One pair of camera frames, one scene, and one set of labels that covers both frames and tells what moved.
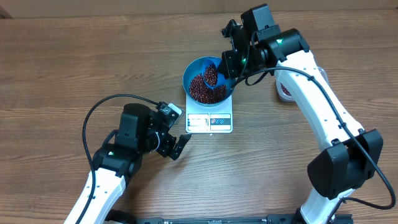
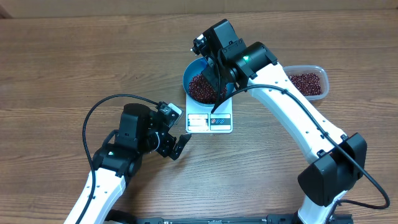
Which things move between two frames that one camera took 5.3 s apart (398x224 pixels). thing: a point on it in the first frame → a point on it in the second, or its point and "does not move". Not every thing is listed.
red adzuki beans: (201, 92) does not move
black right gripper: (229, 69) → (211, 76)
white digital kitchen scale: (214, 119) does not move
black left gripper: (166, 149) does not move
